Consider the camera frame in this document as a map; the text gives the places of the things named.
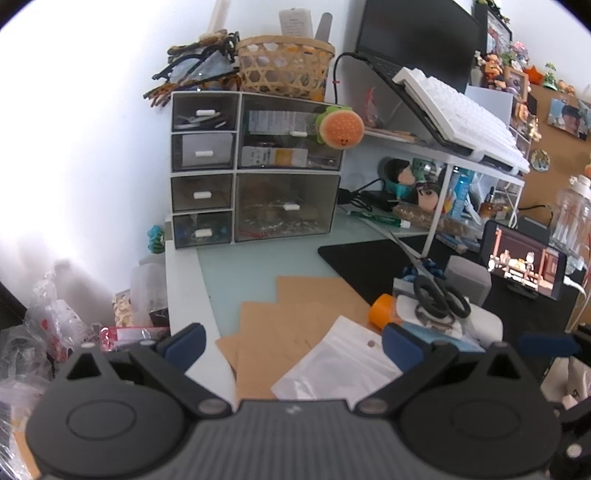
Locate white drawer organizer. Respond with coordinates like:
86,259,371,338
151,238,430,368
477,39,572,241
167,90,347,251

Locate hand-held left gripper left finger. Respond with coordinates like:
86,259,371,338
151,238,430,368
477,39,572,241
59,322,232,419

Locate white laptop stand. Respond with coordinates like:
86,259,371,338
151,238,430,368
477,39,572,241
341,54,527,260

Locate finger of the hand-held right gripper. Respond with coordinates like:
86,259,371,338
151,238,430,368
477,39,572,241
517,333,583,359

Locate printed photo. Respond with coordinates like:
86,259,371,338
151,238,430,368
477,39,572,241
547,97,591,141

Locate black laptop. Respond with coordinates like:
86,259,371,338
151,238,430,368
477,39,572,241
355,0,486,94

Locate white candle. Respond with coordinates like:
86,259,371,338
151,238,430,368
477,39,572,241
202,0,232,38

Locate green ointment tube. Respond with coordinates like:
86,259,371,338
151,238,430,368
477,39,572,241
347,207,413,230

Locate burger plush toy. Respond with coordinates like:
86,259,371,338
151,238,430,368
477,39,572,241
315,106,366,151

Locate grey box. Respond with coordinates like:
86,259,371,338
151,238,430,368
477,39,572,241
444,255,493,306

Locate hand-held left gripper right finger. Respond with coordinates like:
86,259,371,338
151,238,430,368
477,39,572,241
353,322,539,419

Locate black power cable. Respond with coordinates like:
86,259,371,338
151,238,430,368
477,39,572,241
331,51,370,104

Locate clear water bottle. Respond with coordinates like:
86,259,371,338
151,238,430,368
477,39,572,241
549,174,591,261

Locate amber glass bottle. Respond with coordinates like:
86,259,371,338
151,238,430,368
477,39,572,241
477,186,498,220

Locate blue drink can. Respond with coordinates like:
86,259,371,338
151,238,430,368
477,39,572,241
446,167,474,217

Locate white keyboard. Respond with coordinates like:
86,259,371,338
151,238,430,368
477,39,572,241
392,66,532,175

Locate crumpled clear plastic bag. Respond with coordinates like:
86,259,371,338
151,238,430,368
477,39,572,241
0,271,100,384

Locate red snack packet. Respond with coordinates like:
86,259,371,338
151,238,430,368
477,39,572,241
365,87,386,130

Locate brown paper envelope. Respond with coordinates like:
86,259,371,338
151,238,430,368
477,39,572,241
276,275,373,324
239,301,384,370
214,333,324,400

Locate black desk mat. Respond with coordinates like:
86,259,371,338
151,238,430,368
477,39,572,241
317,233,591,352

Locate black handled scissors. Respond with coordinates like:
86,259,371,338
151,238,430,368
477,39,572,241
388,230,472,320

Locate cork board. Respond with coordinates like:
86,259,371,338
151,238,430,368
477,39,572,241
507,69,591,217

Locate pile of hair claw clips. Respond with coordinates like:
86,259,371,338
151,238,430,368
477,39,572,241
142,30,242,110

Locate clear zip bag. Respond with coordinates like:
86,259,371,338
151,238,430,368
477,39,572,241
270,315,408,400

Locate white paper card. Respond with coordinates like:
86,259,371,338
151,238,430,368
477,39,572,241
278,8,315,38

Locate smartphone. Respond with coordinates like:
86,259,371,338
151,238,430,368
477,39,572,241
477,220,569,302

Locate small clear drawer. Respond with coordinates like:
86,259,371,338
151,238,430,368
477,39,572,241
172,93,241,132
171,132,236,171
172,212,233,246
171,174,234,212

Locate white tissue pack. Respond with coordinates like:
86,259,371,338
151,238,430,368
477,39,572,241
396,294,505,344

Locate clear bag of brown snacks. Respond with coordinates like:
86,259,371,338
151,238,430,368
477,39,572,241
392,203,481,237

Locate woven bamboo basket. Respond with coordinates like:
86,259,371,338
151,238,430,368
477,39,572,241
236,35,336,100

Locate orange capped bottle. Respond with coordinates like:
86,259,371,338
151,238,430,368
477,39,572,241
368,294,399,329

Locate row of small figurines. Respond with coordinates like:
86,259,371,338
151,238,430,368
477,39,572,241
473,39,579,99

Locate medium clear drawer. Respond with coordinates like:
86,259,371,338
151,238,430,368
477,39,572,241
239,93,345,171

